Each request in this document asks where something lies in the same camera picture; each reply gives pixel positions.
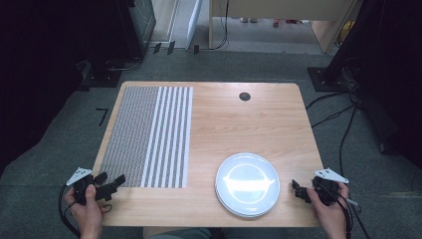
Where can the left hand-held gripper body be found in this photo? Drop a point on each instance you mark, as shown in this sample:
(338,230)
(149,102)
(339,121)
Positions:
(80,191)

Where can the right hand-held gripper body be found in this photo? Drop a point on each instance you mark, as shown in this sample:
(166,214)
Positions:
(326,191)

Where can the person's right hand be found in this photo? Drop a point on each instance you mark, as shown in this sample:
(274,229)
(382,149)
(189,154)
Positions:
(330,212)

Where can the person's left hand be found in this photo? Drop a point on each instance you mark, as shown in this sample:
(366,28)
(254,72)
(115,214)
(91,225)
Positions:
(87,214)

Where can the white round plate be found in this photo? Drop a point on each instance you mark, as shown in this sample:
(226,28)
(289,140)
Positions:
(229,210)
(247,182)

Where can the grey white striped placemat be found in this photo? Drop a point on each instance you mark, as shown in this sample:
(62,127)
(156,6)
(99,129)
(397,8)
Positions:
(146,136)

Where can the black tape corner mark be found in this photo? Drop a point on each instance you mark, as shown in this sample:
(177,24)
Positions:
(103,116)

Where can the black flat stand base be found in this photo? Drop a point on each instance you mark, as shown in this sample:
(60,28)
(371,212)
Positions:
(101,78)

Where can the black round table grommet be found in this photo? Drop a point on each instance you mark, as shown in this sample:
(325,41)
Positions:
(245,96)

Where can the black square stand base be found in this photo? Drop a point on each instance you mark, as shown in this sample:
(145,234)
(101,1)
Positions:
(323,79)

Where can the black tape strip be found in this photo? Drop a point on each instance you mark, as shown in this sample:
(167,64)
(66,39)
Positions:
(171,47)
(157,48)
(196,49)

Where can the dark equipment cabinet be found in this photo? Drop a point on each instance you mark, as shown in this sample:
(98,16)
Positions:
(139,23)

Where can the light wooden desk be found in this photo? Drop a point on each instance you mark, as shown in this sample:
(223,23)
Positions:
(282,8)

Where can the white upright panel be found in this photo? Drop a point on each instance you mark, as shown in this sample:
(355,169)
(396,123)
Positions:
(193,23)

